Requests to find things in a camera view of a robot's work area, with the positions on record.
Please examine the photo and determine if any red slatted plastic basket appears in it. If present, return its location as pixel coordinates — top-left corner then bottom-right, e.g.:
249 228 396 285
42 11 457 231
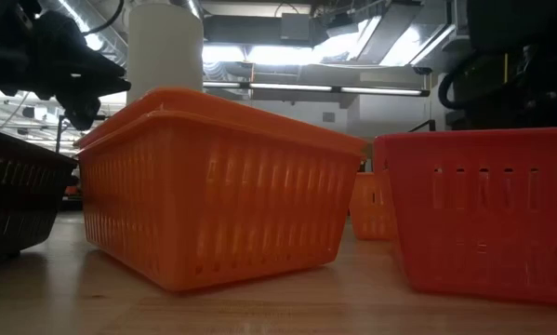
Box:
373 126 557 306

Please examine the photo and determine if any grey ceiling box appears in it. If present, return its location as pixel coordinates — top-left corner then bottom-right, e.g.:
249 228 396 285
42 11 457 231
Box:
280 12 314 42

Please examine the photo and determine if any white shade wooden base lamp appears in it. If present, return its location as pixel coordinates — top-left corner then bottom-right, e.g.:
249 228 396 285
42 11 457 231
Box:
126 0 206 105

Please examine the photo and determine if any black metal stand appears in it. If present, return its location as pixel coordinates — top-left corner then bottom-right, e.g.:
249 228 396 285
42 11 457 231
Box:
54 114 110 157

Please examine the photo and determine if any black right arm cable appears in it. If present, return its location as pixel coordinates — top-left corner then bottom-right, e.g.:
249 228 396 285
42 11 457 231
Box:
437 48 482 112

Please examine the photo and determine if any long ceiling light fixture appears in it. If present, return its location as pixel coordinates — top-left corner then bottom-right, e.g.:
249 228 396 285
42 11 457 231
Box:
202 80 431 99

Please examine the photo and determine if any silver ceiling ventilation duct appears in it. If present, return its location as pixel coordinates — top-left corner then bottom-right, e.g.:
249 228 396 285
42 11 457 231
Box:
39 0 130 67

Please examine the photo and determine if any person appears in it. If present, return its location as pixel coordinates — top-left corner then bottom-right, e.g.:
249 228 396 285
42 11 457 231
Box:
514 44 557 127

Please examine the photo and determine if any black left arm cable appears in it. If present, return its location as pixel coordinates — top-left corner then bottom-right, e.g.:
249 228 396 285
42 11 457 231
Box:
83 0 126 37

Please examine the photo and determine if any orange slatted plastic basket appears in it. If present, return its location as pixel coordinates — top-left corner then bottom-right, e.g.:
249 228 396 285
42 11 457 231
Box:
73 87 368 151
76 110 368 294
349 170 398 242

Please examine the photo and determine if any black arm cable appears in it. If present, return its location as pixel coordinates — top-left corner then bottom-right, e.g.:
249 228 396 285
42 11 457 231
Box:
437 48 482 112
83 0 126 37

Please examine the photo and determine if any black wire shelf frame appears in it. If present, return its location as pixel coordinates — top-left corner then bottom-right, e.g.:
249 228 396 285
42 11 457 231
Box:
406 118 437 134

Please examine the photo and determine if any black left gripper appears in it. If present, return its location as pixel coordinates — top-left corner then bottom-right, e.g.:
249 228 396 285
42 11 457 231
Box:
0 0 133 132

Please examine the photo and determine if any black slatted plastic basket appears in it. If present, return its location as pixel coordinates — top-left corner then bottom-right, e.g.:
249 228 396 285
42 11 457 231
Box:
0 126 80 267

